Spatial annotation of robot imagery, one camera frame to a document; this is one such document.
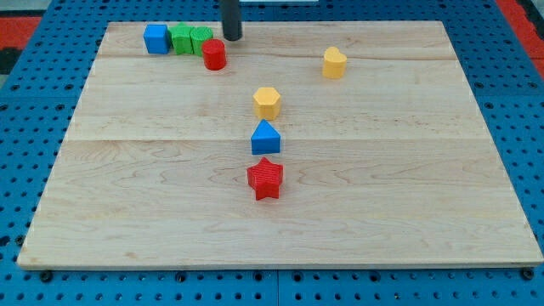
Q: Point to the yellow hexagon block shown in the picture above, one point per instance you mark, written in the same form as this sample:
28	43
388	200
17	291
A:
267	103

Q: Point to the yellow heart block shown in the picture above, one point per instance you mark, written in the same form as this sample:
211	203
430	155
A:
334	63

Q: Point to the blue triangle block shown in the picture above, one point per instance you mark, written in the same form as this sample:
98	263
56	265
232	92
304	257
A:
265	139

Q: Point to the red star block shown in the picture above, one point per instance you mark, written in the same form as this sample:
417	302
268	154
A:
265	178

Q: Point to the light wooden board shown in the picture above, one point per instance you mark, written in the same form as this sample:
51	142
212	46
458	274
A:
389	167

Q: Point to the red cylinder block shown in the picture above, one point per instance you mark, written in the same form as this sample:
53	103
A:
213	54

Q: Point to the green cylinder block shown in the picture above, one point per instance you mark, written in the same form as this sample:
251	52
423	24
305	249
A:
198	36

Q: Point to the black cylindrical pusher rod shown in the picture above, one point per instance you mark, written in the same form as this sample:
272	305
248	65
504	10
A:
230	12

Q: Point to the green star block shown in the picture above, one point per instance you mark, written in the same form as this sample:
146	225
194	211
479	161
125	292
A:
181	39

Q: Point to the blue cube block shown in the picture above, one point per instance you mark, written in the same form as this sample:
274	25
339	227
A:
156	39

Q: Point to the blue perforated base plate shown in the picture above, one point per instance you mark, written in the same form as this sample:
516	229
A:
41	93

